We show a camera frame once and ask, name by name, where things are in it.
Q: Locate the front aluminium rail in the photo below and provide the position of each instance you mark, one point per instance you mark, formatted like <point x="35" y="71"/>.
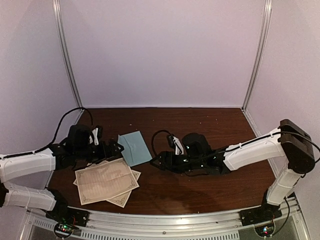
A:
<point x="221" y="225"/>

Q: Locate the beige ornate letter paper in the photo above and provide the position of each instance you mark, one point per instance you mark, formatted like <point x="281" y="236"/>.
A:
<point x="106" y="180"/>

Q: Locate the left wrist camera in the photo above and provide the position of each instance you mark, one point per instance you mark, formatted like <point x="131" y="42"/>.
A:
<point x="96" y="135"/>

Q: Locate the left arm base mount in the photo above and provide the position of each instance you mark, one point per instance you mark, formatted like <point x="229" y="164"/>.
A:
<point x="69" y="223"/>

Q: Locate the right aluminium frame post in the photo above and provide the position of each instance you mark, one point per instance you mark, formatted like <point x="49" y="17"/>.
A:
<point x="265" y="26"/>

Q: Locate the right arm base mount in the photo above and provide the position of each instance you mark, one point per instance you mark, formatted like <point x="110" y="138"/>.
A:
<point x="261" y="218"/>

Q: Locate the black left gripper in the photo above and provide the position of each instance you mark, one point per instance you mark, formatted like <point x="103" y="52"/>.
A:
<point x="105" y="155"/>

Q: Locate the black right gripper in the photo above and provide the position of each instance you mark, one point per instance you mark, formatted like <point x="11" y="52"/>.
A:
<point x="164" y="156"/>

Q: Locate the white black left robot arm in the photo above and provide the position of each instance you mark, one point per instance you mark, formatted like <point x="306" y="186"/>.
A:
<point x="81" y="143"/>

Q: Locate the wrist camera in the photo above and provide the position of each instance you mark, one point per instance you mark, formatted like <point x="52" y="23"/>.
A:
<point x="175" y="144"/>
<point x="96" y="135"/>

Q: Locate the light blue envelope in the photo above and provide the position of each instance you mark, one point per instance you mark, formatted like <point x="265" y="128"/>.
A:
<point x="135" y="150"/>

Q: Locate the aluminium frame post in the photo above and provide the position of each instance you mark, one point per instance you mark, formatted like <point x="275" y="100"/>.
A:
<point x="265" y="26"/>
<point x="65" y="52"/>

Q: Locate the left aluminium frame post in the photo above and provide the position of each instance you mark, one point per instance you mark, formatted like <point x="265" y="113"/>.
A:
<point x="65" y="52"/>

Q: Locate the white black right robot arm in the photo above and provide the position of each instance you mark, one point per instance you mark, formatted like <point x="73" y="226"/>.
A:
<point x="194" y="153"/>

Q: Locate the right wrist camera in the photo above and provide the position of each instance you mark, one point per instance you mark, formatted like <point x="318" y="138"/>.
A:
<point x="175" y="144"/>

